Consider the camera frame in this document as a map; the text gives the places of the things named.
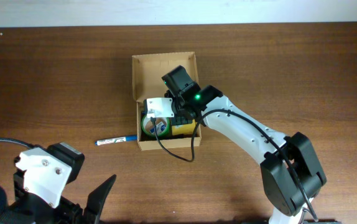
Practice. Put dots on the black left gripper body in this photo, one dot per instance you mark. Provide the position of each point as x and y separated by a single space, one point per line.
73 212

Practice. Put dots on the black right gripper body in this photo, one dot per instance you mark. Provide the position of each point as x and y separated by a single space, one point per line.
180 119

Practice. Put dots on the brown cardboard box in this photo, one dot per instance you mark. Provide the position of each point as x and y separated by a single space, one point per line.
147 73

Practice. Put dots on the yellow spiral notepad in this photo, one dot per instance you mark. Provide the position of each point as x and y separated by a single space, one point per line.
184 129

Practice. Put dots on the green tape roll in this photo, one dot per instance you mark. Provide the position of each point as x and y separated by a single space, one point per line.
148 127

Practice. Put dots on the blue white marker pen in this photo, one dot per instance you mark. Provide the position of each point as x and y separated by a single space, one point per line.
116 140

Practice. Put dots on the small blue white staple box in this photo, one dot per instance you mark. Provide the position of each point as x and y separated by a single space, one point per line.
161 128

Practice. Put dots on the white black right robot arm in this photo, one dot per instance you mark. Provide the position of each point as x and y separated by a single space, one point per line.
291 172

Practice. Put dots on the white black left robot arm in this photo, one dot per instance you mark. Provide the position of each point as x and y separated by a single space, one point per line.
40 178

